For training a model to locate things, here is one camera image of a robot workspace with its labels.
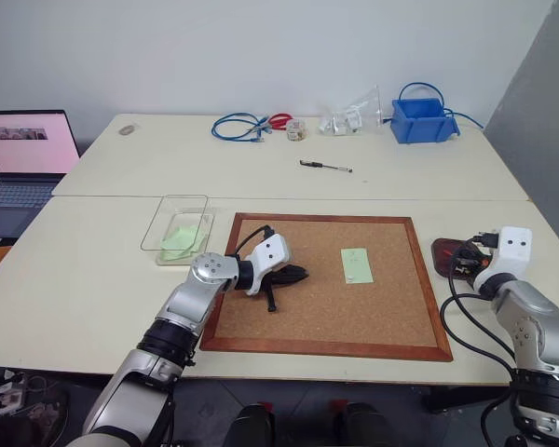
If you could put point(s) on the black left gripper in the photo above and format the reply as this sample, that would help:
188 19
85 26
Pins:
272 275

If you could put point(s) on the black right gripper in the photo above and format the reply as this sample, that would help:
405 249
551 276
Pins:
468 265

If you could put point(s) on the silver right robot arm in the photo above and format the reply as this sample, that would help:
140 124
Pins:
535 335

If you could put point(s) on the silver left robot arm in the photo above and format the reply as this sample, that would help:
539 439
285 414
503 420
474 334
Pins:
186 302

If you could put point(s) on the dark red tray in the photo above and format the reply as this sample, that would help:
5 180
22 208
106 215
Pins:
442 261

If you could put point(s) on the green paper note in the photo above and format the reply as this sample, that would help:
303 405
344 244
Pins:
356 266

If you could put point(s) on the clear plastic box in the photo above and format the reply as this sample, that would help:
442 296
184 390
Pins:
177 219

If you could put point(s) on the wooden framed cork board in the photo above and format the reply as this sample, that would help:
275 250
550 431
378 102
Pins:
326 316

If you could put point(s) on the green paper notes stack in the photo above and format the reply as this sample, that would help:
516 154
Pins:
181 242

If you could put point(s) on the black pen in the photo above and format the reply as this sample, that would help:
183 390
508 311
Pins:
326 166

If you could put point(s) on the dark rounded shape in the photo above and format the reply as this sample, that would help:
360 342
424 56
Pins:
365 426
254 426

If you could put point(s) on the blue plastic bin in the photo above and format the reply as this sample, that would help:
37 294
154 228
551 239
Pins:
421 121

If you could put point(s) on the patterned tape roll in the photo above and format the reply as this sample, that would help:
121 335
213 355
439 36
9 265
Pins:
296 130

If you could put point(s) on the clear plastic bag white parts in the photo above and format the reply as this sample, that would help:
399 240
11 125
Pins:
349 118

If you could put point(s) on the small grey oval object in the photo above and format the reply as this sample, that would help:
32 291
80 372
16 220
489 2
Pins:
127 129

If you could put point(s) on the grey laptop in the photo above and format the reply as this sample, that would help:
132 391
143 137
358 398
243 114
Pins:
23 153

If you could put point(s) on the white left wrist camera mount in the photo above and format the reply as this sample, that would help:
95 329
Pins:
270 251

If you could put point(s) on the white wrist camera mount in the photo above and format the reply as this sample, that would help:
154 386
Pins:
270 251
510 253

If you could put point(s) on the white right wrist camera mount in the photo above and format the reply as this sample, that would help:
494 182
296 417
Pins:
510 253

